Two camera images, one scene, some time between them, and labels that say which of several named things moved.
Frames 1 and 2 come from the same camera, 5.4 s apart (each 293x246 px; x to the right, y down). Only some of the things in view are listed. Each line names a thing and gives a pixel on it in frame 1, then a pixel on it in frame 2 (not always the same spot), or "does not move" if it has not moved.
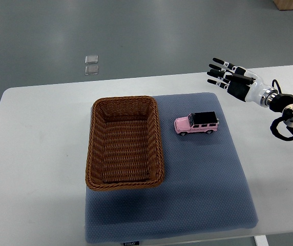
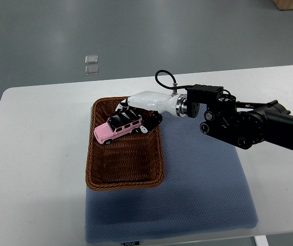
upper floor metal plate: [91, 59] does not move
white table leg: [261, 240] does not move
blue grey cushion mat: [204, 191] does not move
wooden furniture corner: [292, 4] does not move
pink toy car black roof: [206, 122] to [115, 126]
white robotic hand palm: [254, 95] to [175, 104]
